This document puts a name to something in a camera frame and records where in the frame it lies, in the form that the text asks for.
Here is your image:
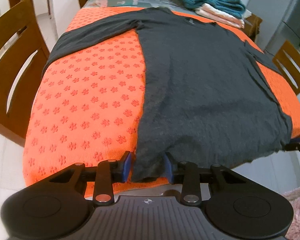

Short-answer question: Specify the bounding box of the dark grey long-sleeve shirt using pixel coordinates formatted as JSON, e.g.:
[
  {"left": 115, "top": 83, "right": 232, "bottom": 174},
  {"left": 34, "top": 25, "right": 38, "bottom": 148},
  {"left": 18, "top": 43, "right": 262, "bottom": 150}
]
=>
[{"left": 48, "top": 8, "right": 293, "bottom": 182}]

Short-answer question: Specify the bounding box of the orange floral table mat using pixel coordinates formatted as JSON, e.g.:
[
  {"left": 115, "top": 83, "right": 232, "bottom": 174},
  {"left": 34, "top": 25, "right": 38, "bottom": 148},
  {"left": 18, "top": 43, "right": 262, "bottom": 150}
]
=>
[{"left": 23, "top": 8, "right": 300, "bottom": 192}]

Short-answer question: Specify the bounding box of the wooden chair right side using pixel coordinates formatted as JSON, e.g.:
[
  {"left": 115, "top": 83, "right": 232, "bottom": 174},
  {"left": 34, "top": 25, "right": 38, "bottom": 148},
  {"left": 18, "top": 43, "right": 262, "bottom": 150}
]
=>
[{"left": 272, "top": 40, "right": 300, "bottom": 95}]

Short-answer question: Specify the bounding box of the wooden chair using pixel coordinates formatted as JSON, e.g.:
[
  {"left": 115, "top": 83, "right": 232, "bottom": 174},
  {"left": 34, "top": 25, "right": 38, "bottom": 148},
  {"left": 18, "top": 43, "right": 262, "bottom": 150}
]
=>
[
  {"left": 0, "top": 0, "right": 50, "bottom": 146},
  {"left": 272, "top": 40, "right": 300, "bottom": 95}
]

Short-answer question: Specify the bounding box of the silver refrigerator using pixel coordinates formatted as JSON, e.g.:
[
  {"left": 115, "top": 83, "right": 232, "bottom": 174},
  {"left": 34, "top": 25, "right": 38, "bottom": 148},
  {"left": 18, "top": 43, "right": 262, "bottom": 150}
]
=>
[{"left": 264, "top": 0, "right": 300, "bottom": 58}]

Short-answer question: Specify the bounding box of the brown paper bag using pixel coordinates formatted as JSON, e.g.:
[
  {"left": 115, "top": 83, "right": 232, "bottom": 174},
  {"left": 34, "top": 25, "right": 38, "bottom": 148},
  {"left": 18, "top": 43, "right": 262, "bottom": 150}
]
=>
[{"left": 243, "top": 14, "right": 263, "bottom": 42}]

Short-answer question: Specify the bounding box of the wooden chair left side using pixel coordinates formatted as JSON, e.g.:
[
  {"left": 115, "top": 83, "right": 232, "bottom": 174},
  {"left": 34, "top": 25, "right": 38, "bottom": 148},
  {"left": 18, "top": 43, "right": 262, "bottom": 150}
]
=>
[{"left": 0, "top": 0, "right": 50, "bottom": 146}]

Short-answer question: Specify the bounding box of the pink folded towel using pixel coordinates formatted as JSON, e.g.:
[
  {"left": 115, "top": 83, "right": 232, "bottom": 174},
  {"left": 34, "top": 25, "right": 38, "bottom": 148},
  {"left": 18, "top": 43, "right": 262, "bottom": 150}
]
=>
[{"left": 194, "top": 3, "right": 244, "bottom": 29}]

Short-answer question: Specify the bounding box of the teal knitted sweater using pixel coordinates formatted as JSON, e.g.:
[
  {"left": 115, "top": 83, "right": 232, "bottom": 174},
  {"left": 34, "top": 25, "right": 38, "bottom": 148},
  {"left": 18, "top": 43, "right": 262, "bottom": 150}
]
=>
[{"left": 181, "top": 0, "right": 246, "bottom": 19}]

